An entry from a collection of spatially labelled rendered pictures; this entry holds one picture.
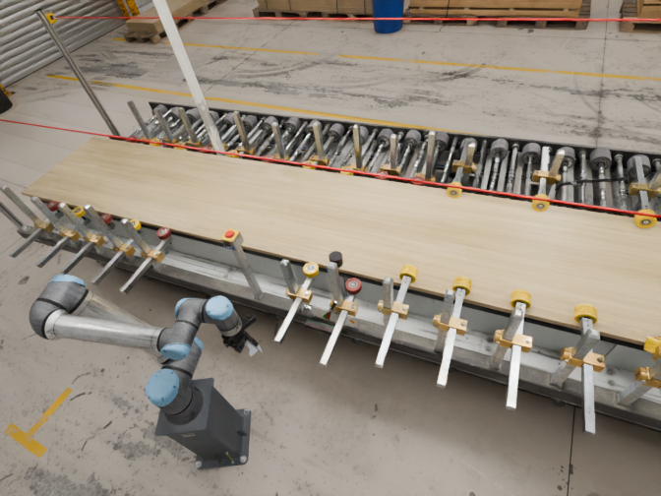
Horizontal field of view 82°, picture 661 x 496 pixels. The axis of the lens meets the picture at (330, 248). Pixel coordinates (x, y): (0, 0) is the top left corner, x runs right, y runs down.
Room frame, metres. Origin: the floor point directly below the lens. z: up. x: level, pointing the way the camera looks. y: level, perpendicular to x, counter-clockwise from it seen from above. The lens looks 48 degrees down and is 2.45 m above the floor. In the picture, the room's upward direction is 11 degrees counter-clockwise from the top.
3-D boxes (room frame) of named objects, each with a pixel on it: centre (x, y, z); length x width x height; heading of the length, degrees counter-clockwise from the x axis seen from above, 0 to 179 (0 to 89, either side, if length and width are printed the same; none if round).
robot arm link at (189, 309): (0.86, 0.57, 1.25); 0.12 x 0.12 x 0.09; 73
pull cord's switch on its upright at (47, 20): (3.27, 1.67, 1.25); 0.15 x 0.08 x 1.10; 60
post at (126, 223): (1.66, 1.09, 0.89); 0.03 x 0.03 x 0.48; 60
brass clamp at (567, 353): (0.52, -0.88, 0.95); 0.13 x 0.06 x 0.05; 60
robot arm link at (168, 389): (0.79, 0.86, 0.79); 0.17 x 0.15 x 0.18; 163
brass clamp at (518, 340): (0.65, -0.66, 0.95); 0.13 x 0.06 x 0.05; 60
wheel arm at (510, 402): (0.61, -0.66, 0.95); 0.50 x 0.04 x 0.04; 150
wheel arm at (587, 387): (0.49, -0.88, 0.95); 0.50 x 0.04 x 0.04; 150
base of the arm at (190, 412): (0.78, 0.87, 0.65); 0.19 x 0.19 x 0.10
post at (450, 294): (0.78, -0.42, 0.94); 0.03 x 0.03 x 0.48; 60
